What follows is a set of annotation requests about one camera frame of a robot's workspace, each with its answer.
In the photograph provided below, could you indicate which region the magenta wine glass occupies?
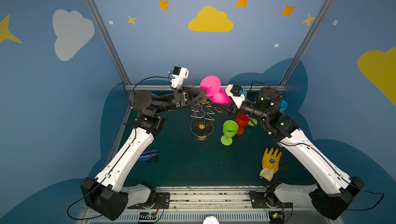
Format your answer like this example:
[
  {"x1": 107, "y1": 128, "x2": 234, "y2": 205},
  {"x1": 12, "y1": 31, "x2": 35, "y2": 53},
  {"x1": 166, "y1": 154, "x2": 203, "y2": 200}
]
[{"x1": 200, "y1": 75, "x2": 232, "y2": 105}]

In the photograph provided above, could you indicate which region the yellow work glove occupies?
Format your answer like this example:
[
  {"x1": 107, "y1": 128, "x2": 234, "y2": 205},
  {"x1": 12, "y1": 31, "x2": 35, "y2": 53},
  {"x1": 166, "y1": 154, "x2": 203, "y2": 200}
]
[{"x1": 259, "y1": 148, "x2": 282, "y2": 182}]

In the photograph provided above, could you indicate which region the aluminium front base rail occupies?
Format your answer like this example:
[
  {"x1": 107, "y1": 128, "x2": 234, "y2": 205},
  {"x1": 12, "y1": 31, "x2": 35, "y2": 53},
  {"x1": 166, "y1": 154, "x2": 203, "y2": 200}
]
[{"x1": 75, "y1": 185, "x2": 344, "y2": 224}]

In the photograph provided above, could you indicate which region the gold wire wine glass rack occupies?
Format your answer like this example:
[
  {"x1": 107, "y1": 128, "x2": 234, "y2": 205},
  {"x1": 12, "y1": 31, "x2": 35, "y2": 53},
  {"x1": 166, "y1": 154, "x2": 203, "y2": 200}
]
[{"x1": 190, "y1": 100, "x2": 223, "y2": 140}]

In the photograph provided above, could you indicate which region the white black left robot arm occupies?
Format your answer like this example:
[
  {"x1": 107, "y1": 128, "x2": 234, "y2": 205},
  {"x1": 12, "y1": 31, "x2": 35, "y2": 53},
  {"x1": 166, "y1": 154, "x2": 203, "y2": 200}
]
[{"x1": 80, "y1": 86, "x2": 208, "y2": 221}]

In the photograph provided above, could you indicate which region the aluminium frame post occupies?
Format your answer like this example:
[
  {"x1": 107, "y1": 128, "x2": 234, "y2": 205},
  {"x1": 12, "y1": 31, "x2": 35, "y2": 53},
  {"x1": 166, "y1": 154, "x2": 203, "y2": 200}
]
[
  {"x1": 276, "y1": 0, "x2": 336, "y2": 92},
  {"x1": 84, "y1": 0, "x2": 134, "y2": 95}
]

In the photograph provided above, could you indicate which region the aluminium right frame post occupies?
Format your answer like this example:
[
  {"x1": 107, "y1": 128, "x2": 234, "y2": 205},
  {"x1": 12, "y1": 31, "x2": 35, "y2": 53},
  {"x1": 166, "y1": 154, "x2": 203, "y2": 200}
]
[{"x1": 276, "y1": 0, "x2": 336, "y2": 92}]

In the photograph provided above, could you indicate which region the blue wine glass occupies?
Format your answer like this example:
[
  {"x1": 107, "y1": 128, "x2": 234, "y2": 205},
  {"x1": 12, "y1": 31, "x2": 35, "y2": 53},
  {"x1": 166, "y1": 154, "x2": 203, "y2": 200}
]
[{"x1": 279, "y1": 100, "x2": 288, "y2": 113}]

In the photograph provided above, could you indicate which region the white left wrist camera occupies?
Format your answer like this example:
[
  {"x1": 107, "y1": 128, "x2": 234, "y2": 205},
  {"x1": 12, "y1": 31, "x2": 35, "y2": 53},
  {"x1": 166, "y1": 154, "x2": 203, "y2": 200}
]
[{"x1": 169, "y1": 66, "x2": 189, "y2": 90}]

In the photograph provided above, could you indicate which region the green wine glass back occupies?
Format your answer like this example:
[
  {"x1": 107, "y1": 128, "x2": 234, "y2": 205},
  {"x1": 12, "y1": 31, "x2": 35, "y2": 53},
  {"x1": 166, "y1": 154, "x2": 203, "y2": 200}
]
[{"x1": 221, "y1": 120, "x2": 239, "y2": 146}]

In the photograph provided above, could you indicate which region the red wine glass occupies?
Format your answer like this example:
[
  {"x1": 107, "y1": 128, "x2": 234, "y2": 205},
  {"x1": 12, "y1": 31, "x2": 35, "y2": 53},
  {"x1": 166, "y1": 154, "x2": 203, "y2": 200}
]
[{"x1": 236, "y1": 114, "x2": 250, "y2": 135}]

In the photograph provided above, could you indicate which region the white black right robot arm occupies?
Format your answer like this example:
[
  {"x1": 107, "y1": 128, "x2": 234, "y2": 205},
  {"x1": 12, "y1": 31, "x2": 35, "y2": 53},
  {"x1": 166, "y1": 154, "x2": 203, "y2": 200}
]
[{"x1": 211, "y1": 84, "x2": 364, "y2": 220}]

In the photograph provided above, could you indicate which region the green wine glass front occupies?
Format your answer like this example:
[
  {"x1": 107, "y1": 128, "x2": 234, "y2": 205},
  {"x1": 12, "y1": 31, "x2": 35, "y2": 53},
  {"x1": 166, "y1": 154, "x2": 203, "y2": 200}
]
[{"x1": 248, "y1": 117, "x2": 258, "y2": 127}]

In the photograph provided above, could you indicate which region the green wine glass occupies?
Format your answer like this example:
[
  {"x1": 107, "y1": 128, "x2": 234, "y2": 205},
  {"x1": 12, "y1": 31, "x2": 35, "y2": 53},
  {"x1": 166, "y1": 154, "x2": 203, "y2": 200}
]
[
  {"x1": 248, "y1": 117, "x2": 258, "y2": 127},
  {"x1": 221, "y1": 120, "x2": 239, "y2": 146}
]

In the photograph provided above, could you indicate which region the aluminium back frame rail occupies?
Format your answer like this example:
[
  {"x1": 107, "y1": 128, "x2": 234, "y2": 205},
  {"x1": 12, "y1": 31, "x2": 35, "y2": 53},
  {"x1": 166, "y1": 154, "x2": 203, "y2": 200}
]
[{"x1": 124, "y1": 84, "x2": 287, "y2": 92}]

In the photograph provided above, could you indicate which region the aluminium left frame post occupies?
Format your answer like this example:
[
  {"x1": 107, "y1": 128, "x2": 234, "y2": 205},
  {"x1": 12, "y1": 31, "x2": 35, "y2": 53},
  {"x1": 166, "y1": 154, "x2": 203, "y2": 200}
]
[{"x1": 84, "y1": 0, "x2": 134, "y2": 95}]

